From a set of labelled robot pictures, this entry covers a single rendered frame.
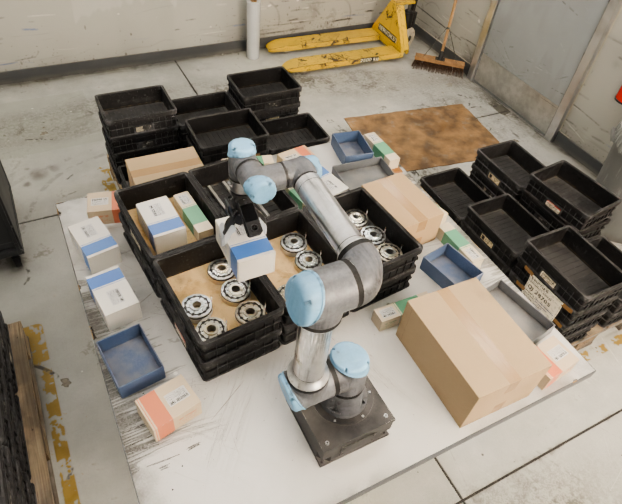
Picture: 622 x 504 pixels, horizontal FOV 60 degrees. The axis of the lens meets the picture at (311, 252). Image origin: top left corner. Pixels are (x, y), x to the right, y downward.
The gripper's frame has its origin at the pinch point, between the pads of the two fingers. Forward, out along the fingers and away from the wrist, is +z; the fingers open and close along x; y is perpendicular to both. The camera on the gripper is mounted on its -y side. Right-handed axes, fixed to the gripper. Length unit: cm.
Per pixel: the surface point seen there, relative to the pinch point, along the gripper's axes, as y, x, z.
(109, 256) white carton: 44, 38, 35
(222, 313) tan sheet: -3.4, 9.5, 27.8
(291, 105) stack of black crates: 159, -96, 61
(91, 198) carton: 77, 37, 32
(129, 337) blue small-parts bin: 7, 40, 39
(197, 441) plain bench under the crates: -37, 30, 41
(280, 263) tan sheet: 10.1, -18.3, 27.7
